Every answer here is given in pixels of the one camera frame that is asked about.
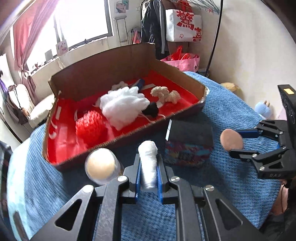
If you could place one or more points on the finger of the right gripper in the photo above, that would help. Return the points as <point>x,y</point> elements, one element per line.
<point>244,155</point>
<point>249,133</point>

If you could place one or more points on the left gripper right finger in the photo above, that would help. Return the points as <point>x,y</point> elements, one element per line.
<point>177,191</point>

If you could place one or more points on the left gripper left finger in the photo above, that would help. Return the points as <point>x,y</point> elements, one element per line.
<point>111,197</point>

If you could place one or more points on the round beige powder puff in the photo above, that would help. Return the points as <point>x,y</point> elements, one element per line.
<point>231,140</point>

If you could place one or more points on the white gauze roll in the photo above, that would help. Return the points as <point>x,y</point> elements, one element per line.
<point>148,151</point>

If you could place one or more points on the red foam net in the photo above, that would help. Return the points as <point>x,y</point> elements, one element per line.
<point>91,128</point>

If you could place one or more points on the white small plastic bag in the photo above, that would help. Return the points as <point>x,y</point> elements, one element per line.
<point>67,144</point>

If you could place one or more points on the white fluffy black toy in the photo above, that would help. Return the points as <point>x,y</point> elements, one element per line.
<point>151,110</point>

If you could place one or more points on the white mesh bath pouf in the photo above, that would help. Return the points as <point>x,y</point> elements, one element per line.
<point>121,107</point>

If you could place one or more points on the cream crocheted yarn piece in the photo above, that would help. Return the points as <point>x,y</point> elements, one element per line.
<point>165,95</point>

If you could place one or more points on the blue white cloth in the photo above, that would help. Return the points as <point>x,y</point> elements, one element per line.
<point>139,83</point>

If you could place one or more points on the gold lidded jar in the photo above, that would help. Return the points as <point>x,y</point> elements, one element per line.
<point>101,166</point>

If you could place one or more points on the dark patterned gift box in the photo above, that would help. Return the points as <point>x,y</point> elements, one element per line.
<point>188,144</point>

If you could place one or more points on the blue knitted blanket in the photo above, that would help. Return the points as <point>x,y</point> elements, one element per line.
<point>36,190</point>

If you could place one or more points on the brown cardboard box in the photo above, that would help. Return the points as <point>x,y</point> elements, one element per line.
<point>96,75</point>

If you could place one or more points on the pink plastic bag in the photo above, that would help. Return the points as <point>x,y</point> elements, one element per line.
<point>183,61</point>

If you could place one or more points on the red miniso bag liner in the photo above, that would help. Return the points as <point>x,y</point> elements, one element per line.
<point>68,111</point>

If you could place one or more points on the white bag red characters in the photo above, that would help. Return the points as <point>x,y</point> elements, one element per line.
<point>183,26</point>

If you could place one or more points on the black clothes rack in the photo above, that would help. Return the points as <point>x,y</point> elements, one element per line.
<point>211,21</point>

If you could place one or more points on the dark hanging jacket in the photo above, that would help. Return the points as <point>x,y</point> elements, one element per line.
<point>153,27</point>

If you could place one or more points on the white cushioned chair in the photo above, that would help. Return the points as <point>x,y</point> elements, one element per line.
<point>35,115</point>

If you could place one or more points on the pink curtain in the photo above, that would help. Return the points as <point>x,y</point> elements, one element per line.
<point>26,31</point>

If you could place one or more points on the wall poster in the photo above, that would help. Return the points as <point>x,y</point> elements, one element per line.
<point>122,6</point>

